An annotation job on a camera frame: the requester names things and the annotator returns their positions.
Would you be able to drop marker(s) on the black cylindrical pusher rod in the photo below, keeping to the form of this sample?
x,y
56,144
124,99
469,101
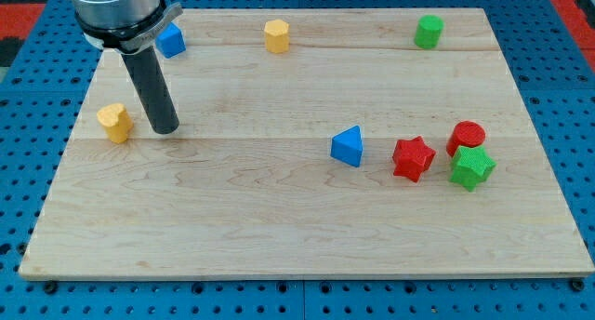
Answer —
x,y
147,77

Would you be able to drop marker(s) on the blue cube block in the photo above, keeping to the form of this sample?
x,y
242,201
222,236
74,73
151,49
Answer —
x,y
170,42

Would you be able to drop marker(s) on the yellow heart block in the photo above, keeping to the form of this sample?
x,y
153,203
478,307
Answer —
x,y
115,121

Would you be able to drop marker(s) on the yellow hexagon block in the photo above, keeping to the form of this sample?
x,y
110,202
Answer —
x,y
276,34

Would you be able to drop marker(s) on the wooden board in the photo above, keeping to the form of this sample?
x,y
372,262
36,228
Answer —
x,y
246,189

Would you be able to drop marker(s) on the blue triangle block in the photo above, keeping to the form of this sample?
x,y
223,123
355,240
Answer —
x,y
348,147

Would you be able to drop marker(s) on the red star block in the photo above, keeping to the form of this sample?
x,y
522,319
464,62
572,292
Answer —
x,y
412,158

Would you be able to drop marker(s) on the green cylinder block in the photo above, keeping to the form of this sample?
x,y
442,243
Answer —
x,y
428,31

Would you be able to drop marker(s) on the red cylinder block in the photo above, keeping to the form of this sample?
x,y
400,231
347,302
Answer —
x,y
465,133

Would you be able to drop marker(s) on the green star block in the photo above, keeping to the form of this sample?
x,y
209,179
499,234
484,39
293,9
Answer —
x,y
471,166

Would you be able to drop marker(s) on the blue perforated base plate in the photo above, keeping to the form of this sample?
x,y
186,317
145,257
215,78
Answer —
x,y
45,86

